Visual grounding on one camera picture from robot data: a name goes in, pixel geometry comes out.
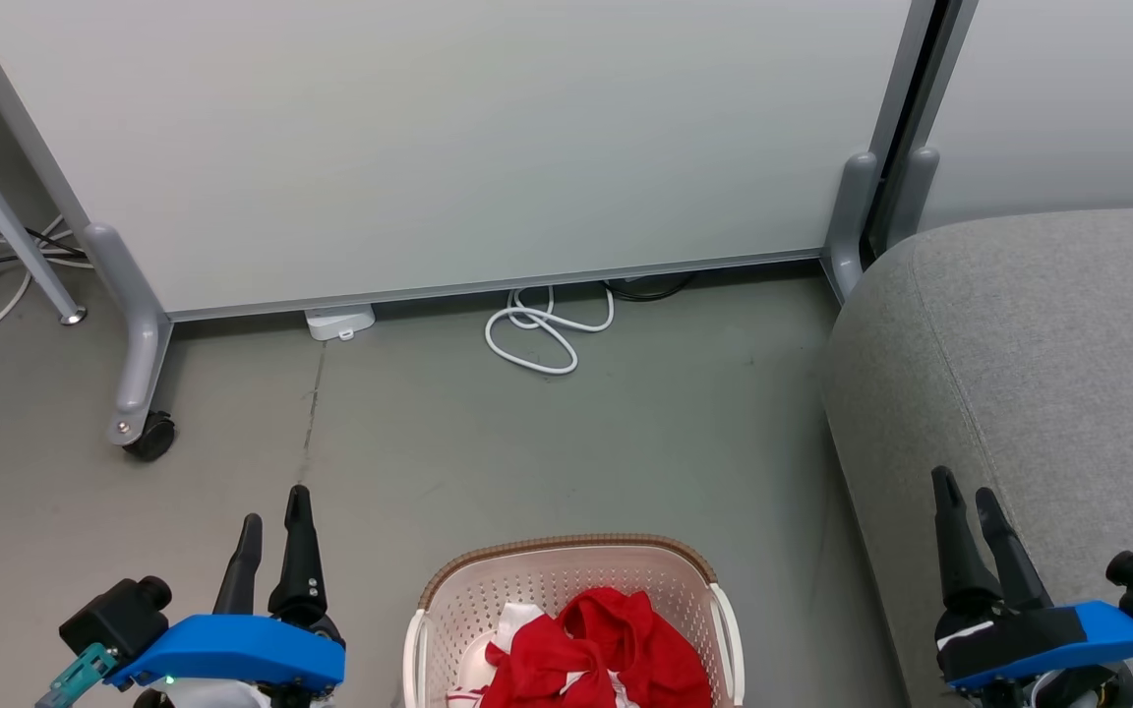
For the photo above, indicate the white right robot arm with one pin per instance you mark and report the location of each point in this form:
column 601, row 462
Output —
column 1058, row 692

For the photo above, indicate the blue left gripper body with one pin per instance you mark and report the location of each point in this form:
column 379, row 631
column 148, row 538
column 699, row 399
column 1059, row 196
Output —
column 232, row 649

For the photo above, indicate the black caster wheel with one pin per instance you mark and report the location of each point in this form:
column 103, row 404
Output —
column 153, row 438

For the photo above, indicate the red and white knit sweater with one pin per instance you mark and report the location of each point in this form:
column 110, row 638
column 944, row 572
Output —
column 616, row 649

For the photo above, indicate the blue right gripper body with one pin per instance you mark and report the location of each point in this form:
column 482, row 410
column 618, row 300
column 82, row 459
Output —
column 1048, row 637

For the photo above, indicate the teal plastic connector clip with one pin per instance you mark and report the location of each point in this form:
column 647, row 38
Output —
column 75, row 680

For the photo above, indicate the grey fabric sofa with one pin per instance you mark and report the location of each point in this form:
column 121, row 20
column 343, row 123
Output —
column 1039, row 374

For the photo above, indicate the white laundry basket brown rim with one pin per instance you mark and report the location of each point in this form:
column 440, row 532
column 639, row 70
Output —
column 566, row 575

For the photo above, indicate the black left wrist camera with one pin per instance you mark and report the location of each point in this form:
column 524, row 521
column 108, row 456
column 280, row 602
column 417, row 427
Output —
column 119, row 618

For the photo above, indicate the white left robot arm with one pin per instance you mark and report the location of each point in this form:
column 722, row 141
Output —
column 208, row 694

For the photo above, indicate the white partition panel grey frame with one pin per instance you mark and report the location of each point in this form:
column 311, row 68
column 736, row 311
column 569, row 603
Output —
column 429, row 147
column 1068, row 98

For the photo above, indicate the small white adapter box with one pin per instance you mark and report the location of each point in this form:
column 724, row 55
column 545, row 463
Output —
column 338, row 321

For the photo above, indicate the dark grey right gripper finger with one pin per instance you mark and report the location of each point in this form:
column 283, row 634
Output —
column 1011, row 556
column 958, row 551

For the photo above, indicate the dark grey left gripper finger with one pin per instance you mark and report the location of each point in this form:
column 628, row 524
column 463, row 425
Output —
column 240, row 575
column 300, row 556

